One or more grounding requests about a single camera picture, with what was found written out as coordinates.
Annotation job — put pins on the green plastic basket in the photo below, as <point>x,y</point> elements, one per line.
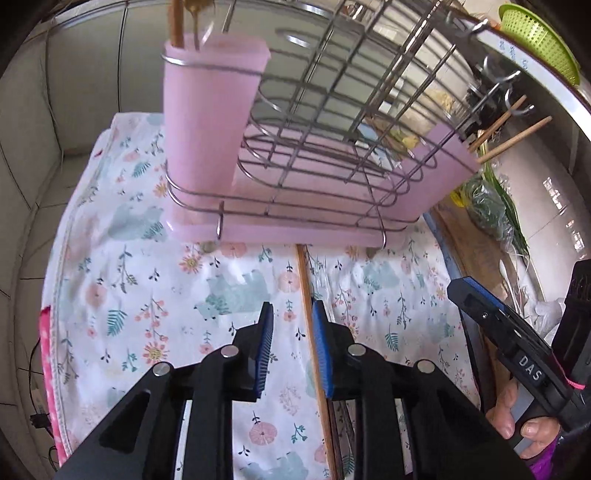
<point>540,41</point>

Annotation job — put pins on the pink dotted towel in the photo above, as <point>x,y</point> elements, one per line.
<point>46,332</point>

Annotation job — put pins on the brown wooden chopstick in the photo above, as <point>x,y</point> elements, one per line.
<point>515,139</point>
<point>501,121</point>
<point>305,295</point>
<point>176,23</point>

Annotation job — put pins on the metal storage shelf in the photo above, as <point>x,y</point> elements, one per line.
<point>568,106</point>

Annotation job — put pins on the golden metal spoon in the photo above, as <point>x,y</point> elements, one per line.
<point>198,27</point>

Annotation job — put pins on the person's right hand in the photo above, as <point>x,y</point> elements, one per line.
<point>503,410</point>

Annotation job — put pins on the plastic bag of greens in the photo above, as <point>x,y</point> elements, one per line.
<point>485,203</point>

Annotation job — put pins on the white plastic spoon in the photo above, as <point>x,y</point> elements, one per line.
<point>504,277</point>

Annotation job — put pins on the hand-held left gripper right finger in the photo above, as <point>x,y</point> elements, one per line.
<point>322,355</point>

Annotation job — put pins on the pink plastic drip tray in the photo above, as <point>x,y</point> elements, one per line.
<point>286,230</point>

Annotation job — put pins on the floral printed cloth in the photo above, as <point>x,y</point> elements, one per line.
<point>138,286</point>

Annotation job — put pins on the pink plastic utensil cup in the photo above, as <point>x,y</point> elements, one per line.
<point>450,157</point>
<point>203,129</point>

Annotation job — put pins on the green onions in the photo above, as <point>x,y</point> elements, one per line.
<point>513,219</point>

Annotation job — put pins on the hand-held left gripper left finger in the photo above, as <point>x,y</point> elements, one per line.
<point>264,355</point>

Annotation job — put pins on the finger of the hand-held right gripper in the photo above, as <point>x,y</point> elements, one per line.
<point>485,307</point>

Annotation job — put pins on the napa cabbage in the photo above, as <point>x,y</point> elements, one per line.
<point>441,98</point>

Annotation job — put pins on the brown cardboard sheet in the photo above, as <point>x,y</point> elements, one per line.
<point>466,251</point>

